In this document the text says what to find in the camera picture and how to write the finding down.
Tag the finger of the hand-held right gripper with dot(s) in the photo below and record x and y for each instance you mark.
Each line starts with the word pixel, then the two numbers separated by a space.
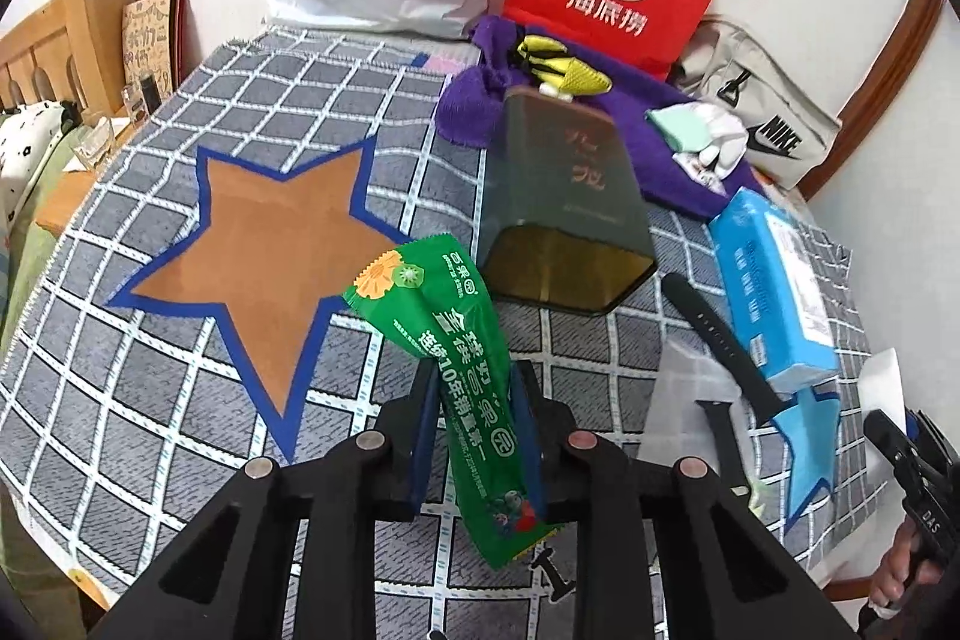
pixel 937 445
pixel 892 452

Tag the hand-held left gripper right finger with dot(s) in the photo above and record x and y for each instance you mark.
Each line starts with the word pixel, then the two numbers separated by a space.
pixel 529 452

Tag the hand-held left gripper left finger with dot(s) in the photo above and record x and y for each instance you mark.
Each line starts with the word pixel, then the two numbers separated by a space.
pixel 422 460

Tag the green snack packet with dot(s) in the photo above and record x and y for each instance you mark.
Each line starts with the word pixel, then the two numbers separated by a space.
pixel 457 340

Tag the green patterned pack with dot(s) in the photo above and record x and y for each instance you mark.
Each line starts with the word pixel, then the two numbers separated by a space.
pixel 761 501

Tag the white translucent pouch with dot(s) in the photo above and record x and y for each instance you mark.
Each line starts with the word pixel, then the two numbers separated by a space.
pixel 675 400

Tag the white glove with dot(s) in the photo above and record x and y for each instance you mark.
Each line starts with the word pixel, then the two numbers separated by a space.
pixel 724 141

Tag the neon yellow mesh item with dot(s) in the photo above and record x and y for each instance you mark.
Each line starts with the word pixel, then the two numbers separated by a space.
pixel 577 78

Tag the person's right hand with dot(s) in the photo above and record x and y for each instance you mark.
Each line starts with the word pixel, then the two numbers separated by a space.
pixel 896 572

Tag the blue tissue pack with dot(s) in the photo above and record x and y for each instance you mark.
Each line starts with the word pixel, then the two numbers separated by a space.
pixel 772 280

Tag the grey checked cloth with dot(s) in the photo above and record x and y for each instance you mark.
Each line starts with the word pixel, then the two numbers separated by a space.
pixel 150 422

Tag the dark green tin box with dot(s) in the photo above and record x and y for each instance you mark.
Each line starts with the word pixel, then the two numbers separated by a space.
pixel 562 175

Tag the purple towel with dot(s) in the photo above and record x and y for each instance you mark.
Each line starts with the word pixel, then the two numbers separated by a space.
pixel 465 108

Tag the grey waist bag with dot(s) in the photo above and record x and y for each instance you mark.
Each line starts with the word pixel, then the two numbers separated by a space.
pixel 750 78

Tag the light green blanket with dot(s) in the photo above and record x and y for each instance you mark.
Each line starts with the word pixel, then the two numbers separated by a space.
pixel 30 257

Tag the clear glass cup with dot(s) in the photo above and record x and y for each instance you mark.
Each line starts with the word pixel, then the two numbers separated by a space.
pixel 97 145

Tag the small glass bottle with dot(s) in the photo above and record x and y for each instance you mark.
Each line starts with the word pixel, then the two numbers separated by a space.
pixel 142 96

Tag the brown notebook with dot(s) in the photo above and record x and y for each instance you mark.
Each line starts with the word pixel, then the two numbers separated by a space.
pixel 150 33

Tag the white polka dot pillow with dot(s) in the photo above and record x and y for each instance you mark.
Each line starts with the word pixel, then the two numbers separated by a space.
pixel 30 138

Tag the wooden headboard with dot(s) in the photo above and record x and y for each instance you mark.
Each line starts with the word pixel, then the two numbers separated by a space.
pixel 90 10

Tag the brown wooden door frame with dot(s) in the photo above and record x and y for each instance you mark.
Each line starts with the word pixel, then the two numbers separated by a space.
pixel 900 55

